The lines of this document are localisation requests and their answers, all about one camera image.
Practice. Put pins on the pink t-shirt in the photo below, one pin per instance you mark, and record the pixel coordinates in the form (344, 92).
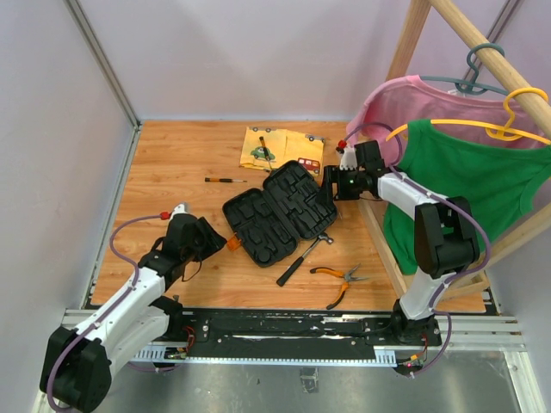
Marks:
(404, 99)

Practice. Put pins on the orange needle nose pliers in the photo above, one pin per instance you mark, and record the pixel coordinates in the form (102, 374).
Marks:
(347, 277)

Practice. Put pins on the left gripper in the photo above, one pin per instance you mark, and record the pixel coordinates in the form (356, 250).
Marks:
(213, 240)

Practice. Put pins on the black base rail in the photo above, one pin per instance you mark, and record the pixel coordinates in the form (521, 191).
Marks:
(304, 338)

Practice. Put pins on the claw hammer black grip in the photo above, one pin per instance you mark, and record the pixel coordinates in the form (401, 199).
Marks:
(283, 279)

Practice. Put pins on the black plastic tool case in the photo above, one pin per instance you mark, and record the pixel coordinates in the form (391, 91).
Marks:
(270, 221)

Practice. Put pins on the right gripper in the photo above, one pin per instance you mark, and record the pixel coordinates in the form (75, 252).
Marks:
(332, 175)

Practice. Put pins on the green tank top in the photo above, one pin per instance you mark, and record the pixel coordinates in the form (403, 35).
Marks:
(499, 178)

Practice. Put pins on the teal clothes hanger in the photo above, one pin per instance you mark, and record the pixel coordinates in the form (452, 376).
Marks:
(469, 85)

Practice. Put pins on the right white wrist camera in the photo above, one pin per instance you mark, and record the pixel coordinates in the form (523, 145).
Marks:
(347, 156)

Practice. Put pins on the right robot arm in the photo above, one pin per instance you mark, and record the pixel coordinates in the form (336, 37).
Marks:
(445, 233)

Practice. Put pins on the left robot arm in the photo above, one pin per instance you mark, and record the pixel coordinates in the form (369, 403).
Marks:
(81, 363)

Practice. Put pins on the wooden clothes rack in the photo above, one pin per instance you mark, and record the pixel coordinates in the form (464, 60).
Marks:
(504, 72)

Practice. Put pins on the yellow car print cloth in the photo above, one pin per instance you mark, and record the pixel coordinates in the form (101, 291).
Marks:
(284, 145)

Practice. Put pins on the small screwdriver on cloth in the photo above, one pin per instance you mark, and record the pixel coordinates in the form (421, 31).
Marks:
(266, 152)

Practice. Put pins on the small black precision screwdriver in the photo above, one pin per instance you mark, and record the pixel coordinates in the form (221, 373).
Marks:
(224, 180)

